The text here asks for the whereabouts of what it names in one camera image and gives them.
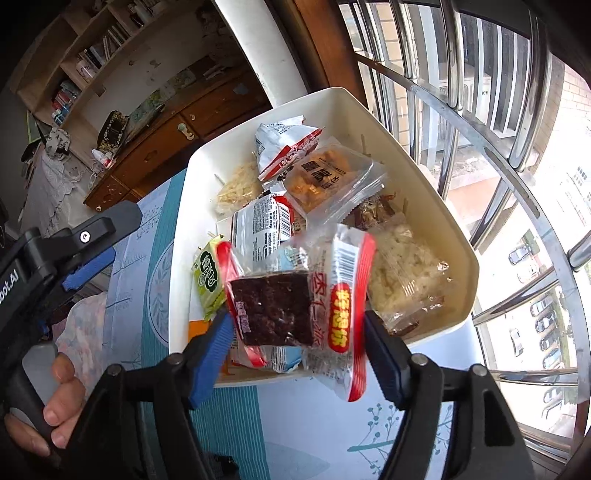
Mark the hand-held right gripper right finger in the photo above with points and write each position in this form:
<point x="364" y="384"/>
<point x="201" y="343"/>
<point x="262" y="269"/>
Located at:
<point x="383" y="360"/>

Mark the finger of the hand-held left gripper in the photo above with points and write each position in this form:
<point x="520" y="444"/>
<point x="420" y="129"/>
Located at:
<point x="87" y="272"/>
<point x="92" y="228"/>

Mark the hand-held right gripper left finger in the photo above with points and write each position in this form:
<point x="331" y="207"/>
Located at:
<point x="212" y="355"/>

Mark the small orange snack packet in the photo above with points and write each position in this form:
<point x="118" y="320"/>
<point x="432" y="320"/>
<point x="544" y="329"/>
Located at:
<point x="199" y="332"/>

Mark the small green snack packet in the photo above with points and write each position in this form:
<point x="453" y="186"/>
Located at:
<point x="210" y="277"/>

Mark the red clear date cake packet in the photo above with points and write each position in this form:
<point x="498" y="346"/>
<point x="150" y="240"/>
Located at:
<point x="277" y="304"/>

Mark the clear rice crisp packet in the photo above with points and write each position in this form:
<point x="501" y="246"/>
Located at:
<point x="406" y="272"/>

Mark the long red blue biscuit packet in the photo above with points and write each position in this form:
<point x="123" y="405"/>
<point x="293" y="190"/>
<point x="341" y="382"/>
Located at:
<point x="261" y="226"/>

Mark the clear yellow cracker packet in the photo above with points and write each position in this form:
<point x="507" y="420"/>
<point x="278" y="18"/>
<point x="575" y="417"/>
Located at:
<point x="235" y="187"/>

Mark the white plastic bin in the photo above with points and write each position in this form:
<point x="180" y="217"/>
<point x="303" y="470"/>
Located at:
<point x="415" y="184"/>

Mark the clear brown pastry packet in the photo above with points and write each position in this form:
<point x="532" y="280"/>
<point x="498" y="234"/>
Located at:
<point x="323" y="180"/>

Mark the silver red snack packet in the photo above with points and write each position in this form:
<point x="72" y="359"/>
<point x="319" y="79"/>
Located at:
<point x="281" y="147"/>

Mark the person's left hand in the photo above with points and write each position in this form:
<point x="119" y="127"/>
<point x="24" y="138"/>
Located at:
<point x="67" y="387"/>

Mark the white lace cover cloth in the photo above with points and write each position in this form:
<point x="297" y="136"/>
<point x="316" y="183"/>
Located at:
<point x="51" y="189"/>

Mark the pastel patchwork blanket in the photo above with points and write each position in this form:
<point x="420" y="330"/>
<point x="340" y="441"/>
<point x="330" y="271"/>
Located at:
<point x="85" y="332"/>

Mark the white red small device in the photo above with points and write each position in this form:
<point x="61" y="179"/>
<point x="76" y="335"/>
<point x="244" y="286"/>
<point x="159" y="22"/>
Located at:
<point x="101" y="159"/>

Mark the floral fabric pouch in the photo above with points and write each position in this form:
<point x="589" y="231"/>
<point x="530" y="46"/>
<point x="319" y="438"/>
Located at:
<point x="57" y="141"/>

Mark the wooden desk with drawers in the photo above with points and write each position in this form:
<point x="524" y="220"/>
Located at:
<point x="152" y="152"/>

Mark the black embroidered bag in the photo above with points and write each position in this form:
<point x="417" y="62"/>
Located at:
<point x="111" y="131"/>

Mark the blue printed tablecloth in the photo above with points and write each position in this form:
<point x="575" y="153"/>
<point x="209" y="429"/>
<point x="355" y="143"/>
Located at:
<point x="300" y="424"/>

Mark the stack of red blue books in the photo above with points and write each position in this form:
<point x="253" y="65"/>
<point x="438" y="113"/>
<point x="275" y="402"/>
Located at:
<point x="64" y="99"/>

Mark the green printed card strip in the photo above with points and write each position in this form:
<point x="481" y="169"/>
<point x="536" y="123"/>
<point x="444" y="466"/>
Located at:
<point x="171" y="87"/>

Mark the row of parked cars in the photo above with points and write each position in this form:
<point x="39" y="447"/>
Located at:
<point x="540" y="314"/>

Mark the row of books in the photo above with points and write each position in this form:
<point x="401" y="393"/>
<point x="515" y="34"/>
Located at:
<point x="104" y="45"/>

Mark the wooden bookshelf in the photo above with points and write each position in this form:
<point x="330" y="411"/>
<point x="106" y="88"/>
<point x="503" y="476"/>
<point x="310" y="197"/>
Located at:
<point x="152" y="50"/>

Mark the metal window bars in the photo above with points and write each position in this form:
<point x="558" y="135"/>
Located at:
<point x="485" y="138"/>

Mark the white vertical pipe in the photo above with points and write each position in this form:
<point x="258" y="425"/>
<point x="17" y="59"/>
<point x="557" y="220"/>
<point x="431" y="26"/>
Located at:
<point x="258" y="46"/>

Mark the wooden window frame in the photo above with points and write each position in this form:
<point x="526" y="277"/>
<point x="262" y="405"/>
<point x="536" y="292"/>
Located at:
<point x="323" y="41"/>

